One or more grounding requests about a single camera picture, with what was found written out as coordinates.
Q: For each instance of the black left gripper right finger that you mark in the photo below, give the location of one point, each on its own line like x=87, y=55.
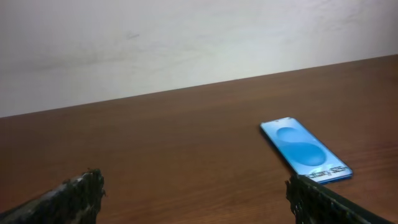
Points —
x=312, y=203

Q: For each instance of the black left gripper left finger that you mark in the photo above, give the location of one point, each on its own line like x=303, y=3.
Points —
x=76, y=200

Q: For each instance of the blue Galaxy smartphone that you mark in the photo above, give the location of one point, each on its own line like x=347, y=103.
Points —
x=304, y=153

